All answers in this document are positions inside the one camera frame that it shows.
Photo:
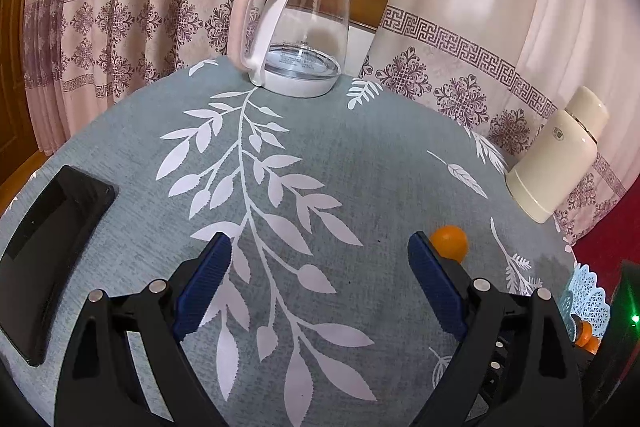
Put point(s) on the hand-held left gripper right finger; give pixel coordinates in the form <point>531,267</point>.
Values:
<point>437,289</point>

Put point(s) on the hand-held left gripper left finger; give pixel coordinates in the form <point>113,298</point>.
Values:
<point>202,289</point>

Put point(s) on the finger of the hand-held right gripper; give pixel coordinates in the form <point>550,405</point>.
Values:
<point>492,372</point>

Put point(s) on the light blue lattice basket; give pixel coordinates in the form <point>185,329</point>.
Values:
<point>590,297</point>

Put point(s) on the yellowish orange tangerine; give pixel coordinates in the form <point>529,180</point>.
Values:
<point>450,244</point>

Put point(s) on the red cloth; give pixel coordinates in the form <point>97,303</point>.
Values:
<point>600,237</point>

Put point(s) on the grey leaf-print tablecloth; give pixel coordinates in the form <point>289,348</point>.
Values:
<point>350,167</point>

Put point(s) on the cream thermos jug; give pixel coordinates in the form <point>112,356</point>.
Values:
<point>550,162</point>

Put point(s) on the pink patterned curtain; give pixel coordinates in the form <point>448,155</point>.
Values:
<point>475,32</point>
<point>125,7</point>

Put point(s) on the wooden door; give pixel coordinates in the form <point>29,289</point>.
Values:
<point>12,82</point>

